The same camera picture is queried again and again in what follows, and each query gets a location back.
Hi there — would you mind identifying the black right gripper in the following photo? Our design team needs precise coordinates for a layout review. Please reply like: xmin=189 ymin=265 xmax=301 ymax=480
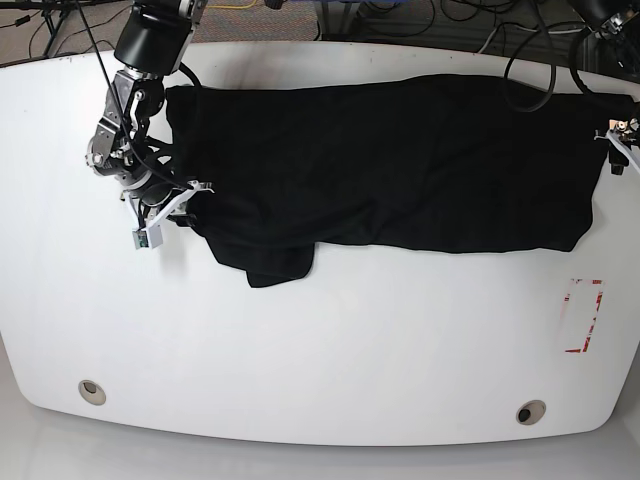
xmin=133 ymin=182 xmax=196 ymax=225

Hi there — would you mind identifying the black T-shirt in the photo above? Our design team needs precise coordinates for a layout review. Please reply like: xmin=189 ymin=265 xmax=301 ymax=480
xmin=166 ymin=75 xmax=634 ymax=288

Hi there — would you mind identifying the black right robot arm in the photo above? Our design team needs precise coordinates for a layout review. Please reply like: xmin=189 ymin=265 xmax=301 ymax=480
xmin=86 ymin=1 xmax=207 ymax=227

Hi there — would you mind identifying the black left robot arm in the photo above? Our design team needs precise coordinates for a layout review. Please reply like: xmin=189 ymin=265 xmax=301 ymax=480
xmin=502 ymin=1 xmax=639 ymax=175

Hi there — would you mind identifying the red tape rectangle marker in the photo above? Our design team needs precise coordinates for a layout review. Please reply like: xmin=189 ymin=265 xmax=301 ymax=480
xmin=560 ymin=278 xmax=605 ymax=354

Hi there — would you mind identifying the left table grommet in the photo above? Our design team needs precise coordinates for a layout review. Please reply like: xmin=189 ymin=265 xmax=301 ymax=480
xmin=78 ymin=380 xmax=106 ymax=406

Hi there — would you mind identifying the table grommet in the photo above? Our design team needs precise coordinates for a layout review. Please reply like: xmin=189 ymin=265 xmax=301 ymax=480
xmin=78 ymin=380 xmax=106 ymax=406
xmin=516 ymin=400 xmax=546 ymax=426

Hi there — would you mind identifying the black tripod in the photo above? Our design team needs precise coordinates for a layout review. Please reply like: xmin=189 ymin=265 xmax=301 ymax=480
xmin=1 ymin=0 xmax=111 ymax=60

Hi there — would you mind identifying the right table grommet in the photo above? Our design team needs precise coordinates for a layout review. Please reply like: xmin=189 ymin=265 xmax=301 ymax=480
xmin=516 ymin=400 xmax=546 ymax=426

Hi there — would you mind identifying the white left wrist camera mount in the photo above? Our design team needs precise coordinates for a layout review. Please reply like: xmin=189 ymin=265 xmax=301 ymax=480
xmin=594 ymin=118 xmax=639 ymax=172

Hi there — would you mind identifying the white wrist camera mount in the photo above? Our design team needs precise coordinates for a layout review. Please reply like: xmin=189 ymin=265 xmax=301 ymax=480
xmin=121 ymin=180 xmax=214 ymax=250
xmin=594 ymin=118 xmax=639 ymax=172

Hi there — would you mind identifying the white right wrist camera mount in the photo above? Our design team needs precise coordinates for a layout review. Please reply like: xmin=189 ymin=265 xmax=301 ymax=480
xmin=121 ymin=180 xmax=214 ymax=250

